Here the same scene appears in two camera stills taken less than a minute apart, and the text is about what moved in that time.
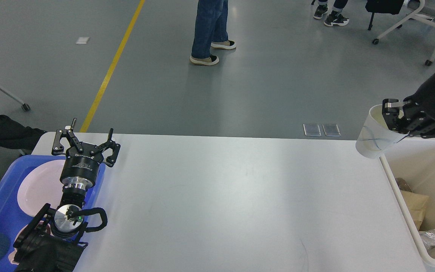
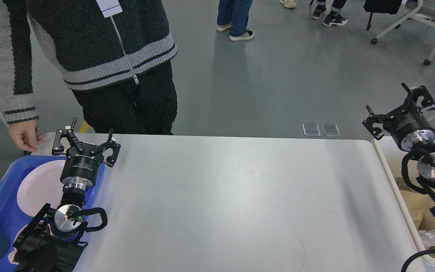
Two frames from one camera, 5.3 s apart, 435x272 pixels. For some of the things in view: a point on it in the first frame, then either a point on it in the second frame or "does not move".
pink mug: (11, 256) does not move
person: (211, 29) to (233, 14)
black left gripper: (83, 164) does not move
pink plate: (41, 185) does not move
